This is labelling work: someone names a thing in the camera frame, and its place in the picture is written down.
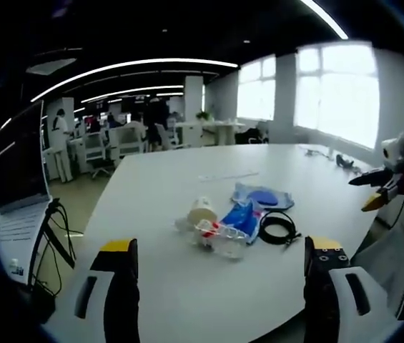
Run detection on white office desk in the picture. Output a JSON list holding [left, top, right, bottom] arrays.
[[174, 119, 247, 146]]

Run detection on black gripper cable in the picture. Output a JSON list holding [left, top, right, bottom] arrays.
[[389, 194, 404, 230]]

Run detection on large window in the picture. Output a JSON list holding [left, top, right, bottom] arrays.
[[293, 43, 382, 150]]

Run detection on white paper cup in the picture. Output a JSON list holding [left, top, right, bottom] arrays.
[[186, 196, 217, 230]]

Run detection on small black object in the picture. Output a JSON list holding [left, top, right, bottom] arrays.
[[335, 153, 355, 169]]

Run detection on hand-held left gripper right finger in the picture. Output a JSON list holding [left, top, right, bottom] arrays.
[[303, 235, 403, 343]]

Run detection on clear plastic bag red pieces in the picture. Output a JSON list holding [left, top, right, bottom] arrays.
[[174, 217, 246, 261]]

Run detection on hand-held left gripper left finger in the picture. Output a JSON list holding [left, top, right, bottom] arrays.
[[66, 238, 141, 343]]

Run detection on grey chair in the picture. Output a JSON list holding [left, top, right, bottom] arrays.
[[350, 227, 404, 322]]

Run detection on blue and white packet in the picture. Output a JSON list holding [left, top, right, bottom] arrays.
[[218, 199, 262, 246]]

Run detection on black cables bundle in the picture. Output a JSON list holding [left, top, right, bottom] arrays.
[[29, 197, 78, 299]]

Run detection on ceiling vent panel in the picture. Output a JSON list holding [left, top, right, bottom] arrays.
[[25, 58, 78, 76]]

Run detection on white table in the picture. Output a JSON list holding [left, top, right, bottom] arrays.
[[40, 142, 385, 343]]

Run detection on narrow window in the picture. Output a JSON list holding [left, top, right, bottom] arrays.
[[236, 56, 277, 123]]

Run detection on white office chair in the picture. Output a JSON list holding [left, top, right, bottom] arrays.
[[82, 130, 117, 179], [114, 125, 146, 156]]

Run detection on open laptop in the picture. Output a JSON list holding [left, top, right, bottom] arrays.
[[0, 99, 55, 287]]

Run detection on long ceiling light strip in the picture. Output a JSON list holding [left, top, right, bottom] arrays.
[[29, 58, 240, 104]]

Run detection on blue transparent pouch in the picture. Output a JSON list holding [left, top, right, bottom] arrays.
[[230, 182, 295, 211]]

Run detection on small white bottle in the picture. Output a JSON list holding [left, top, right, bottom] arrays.
[[7, 258, 24, 284]]

